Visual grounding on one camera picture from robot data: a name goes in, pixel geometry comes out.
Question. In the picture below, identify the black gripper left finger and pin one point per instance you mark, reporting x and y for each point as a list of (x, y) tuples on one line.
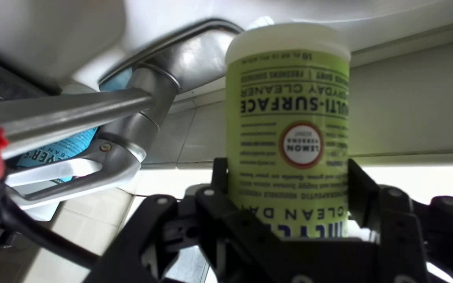
[(220, 237)]

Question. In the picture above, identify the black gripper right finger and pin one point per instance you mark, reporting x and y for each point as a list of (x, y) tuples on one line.
[(409, 237)]

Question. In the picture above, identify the yellow green cleaner bottle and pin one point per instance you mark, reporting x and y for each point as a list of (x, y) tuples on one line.
[(283, 105)]

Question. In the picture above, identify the chrome sink faucet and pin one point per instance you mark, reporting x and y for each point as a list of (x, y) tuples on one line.
[(152, 95)]

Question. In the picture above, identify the pump bottle with blue label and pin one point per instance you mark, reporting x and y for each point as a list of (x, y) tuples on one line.
[(63, 150)]

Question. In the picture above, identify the white double basin sink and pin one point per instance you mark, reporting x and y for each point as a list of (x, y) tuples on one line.
[(42, 32)]

